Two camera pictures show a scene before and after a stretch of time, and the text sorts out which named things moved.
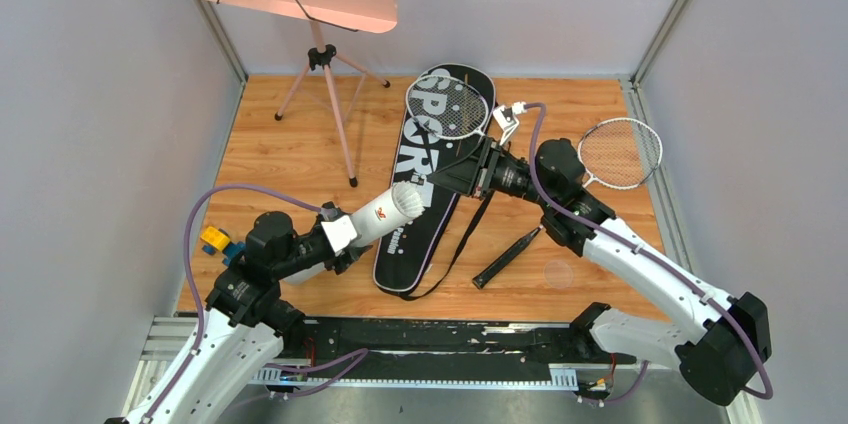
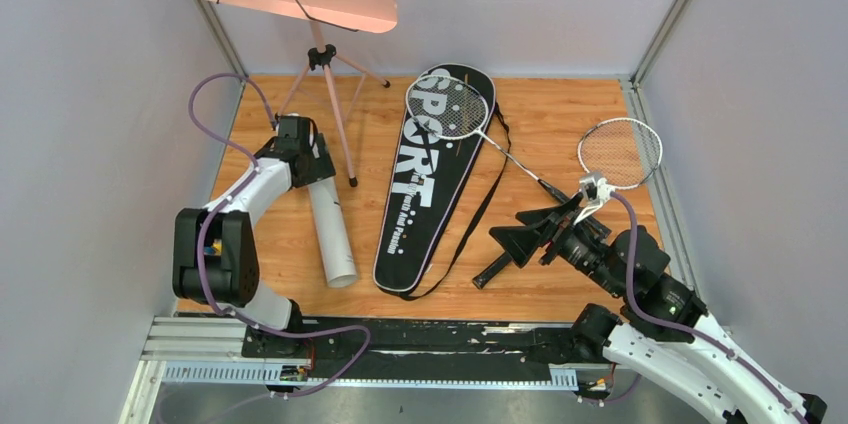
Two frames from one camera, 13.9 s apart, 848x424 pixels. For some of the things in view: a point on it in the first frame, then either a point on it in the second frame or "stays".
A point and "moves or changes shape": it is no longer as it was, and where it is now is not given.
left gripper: [341, 253] → [317, 169]
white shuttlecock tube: [372, 220] moves or changes shape
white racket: [447, 107] stays
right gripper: [468, 177] → [518, 242]
